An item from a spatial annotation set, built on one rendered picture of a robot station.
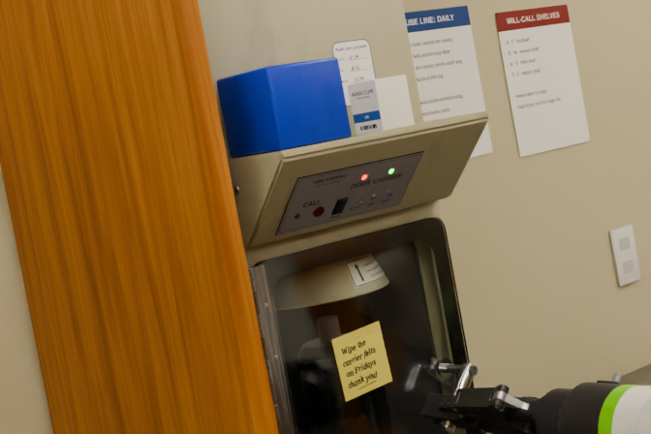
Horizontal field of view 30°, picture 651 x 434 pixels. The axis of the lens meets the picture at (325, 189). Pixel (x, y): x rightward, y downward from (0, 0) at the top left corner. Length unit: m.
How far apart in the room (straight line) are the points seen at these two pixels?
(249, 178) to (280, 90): 0.11
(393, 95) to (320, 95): 0.13
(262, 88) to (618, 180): 1.36
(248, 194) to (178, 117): 0.12
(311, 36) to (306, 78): 0.16
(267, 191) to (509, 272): 1.05
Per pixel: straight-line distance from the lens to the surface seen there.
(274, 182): 1.29
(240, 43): 1.40
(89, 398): 1.59
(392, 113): 1.42
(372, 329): 1.47
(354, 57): 1.50
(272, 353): 1.38
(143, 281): 1.40
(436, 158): 1.46
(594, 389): 1.33
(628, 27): 2.63
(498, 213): 2.27
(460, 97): 2.23
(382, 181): 1.42
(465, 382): 1.51
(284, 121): 1.29
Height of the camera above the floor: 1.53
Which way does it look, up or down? 3 degrees down
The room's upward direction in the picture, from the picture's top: 10 degrees counter-clockwise
